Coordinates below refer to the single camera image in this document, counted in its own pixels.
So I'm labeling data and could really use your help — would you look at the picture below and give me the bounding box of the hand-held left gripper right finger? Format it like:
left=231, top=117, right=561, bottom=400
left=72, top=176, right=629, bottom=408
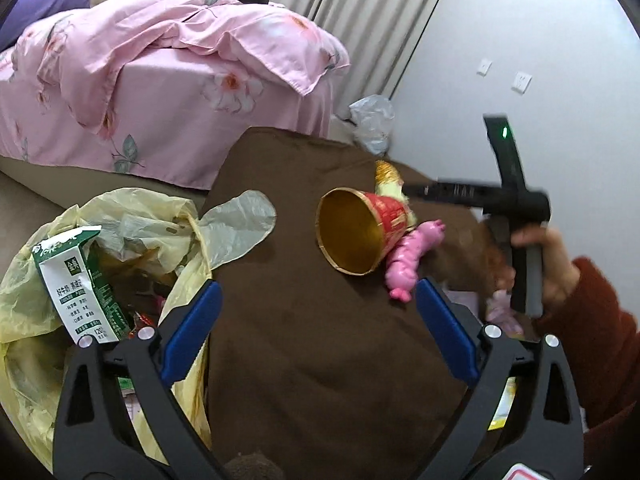
left=416, top=277, right=586, bottom=480

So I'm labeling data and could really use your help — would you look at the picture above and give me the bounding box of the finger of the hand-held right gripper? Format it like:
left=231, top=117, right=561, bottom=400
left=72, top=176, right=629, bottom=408
left=402, top=180, right=501, bottom=207

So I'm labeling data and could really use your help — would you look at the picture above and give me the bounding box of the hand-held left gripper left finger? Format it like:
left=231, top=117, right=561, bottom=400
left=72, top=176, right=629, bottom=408
left=52, top=280, right=224, bottom=480

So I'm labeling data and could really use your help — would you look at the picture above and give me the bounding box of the red snack wrapper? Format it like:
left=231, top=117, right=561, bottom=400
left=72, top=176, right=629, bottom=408
left=131, top=310, right=161, bottom=332

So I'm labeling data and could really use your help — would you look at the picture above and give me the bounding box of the gold foil packet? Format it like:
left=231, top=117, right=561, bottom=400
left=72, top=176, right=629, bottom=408
left=375, top=160, right=416, bottom=226

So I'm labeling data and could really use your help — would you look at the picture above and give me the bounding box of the white green milk carton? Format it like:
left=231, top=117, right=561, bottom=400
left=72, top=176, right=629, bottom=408
left=32, top=225, right=132, bottom=346

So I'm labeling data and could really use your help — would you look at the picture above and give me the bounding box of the yellow plastic bag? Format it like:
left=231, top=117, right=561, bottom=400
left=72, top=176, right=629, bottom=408
left=0, top=187, right=216, bottom=471

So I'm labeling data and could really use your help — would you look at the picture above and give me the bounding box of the person's right forearm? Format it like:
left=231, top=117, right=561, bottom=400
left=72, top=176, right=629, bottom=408
left=545, top=257, right=640, bottom=461

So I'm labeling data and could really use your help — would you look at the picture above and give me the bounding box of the person's right hand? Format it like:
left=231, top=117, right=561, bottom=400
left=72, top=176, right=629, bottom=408
left=511, top=226, right=582, bottom=308

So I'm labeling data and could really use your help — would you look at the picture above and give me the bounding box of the pink printed candy wrapper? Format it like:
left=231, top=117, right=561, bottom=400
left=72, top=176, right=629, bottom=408
left=487, top=290, right=526, bottom=336

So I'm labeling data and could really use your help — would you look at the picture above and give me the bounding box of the pink pig toy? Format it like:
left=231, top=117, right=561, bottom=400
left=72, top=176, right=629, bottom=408
left=385, top=219, right=447, bottom=303

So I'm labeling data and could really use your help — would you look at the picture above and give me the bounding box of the small yellow wrapper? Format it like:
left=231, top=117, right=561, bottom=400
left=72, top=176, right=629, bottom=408
left=490, top=379, right=519, bottom=431

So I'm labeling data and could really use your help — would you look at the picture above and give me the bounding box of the white plastic bag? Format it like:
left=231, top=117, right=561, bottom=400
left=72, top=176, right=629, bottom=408
left=348, top=95, right=396, bottom=156

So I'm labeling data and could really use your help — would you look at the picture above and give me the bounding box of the red gold paper cup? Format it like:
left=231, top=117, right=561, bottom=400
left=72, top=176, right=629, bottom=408
left=316, top=187, right=412, bottom=277

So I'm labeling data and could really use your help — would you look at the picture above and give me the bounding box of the clear plastic bag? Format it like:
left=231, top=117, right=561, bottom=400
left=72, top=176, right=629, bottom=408
left=197, top=190, right=277, bottom=268

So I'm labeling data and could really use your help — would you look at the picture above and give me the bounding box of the brown tablecloth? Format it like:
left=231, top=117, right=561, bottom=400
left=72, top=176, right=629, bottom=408
left=205, top=127, right=541, bottom=480

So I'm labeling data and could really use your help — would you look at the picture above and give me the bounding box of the bed with pink sheet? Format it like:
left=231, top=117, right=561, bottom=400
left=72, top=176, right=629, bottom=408
left=0, top=0, right=351, bottom=196

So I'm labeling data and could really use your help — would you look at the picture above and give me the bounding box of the pink floral duvet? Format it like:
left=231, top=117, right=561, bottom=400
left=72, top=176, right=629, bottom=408
left=15, top=0, right=351, bottom=136

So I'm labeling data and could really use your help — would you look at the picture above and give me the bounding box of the purple pillow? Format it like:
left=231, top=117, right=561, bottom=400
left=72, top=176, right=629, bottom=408
left=0, top=0, right=93, bottom=51

